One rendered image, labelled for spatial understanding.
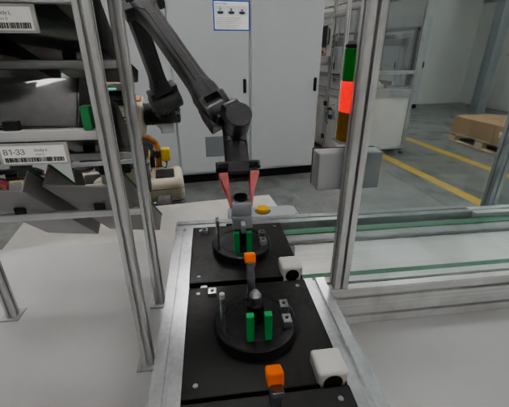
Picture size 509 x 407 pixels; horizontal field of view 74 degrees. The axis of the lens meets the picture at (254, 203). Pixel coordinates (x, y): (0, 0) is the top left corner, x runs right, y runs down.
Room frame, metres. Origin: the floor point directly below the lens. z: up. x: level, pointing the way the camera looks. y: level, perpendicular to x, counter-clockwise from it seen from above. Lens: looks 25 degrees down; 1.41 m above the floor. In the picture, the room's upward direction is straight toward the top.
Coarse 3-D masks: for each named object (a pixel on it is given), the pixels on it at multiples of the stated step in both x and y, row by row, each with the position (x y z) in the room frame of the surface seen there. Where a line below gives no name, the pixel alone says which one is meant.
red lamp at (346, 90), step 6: (342, 84) 0.59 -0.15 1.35; (348, 84) 0.58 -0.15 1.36; (342, 90) 0.59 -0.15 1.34; (348, 90) 0.58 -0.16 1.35; (342, 96) 0.59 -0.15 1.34; (348, 96) 0.58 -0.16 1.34; (342, 102) 0.59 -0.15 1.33; (348, 102) 0.58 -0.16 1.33; (342, 108) 0.59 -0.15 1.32; (348, 108) 0.58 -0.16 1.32
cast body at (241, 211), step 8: (232, 200) 0.68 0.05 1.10; (240, 200) 0.68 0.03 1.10; (248, 200) 0.68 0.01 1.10; (232, 208) 0.66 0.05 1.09; (240, 208) 0.66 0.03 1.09; (248, 208) 0.67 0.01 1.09; (232, 216) 0.67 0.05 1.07; (240, 216) 0.66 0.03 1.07; (248, 216) 0.66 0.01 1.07; (240, 224) 0.66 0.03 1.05; (248, 224) 0.66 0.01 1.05
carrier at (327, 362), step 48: (192, 288) 0.54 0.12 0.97; (240, 288) 0.54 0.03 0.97; (288, 288) 0.54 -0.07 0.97; (192, 336) 0.42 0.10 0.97; (240, 336) 0.40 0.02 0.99; (288, 336) 0.40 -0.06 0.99; (192, 384) 0.33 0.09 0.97; (240, 384) 0.33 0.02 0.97; (288, 384) 0.33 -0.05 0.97; (336, 384) 0.33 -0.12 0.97
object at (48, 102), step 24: (0, 96) 0.50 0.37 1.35; (24, 96) 0.50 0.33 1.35; (48, 96) 0.50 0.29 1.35; (72, 96) 0.50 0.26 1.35; (0, 120) 0.49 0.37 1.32; (24, 120) 0.49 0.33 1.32; (48, 120) 0.48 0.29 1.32; (72, 120) 0.48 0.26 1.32; (120, 120) 0.62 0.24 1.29; (72, 144) 0.59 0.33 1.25; (96, 144) 0.59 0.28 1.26; (120, 144) 0.60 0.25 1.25
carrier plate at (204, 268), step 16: (256, 224) 0.81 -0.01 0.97; (272, 224) 0.81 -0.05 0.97; (192, 240) 0.73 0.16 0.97; (208, 240) 0.73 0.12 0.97; (272, 240) 0.73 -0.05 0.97; (192, 256) 0.66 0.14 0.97; (208, 256) 0.66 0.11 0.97; (272, 256) 0.66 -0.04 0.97; (192, 272) 0.59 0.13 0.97; (208, 272) 0.59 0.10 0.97; (224, 272) 0.59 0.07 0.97; (240, 272) 0.59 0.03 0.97; (256, 272) 0.59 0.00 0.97; (272, 272) 0.59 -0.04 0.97
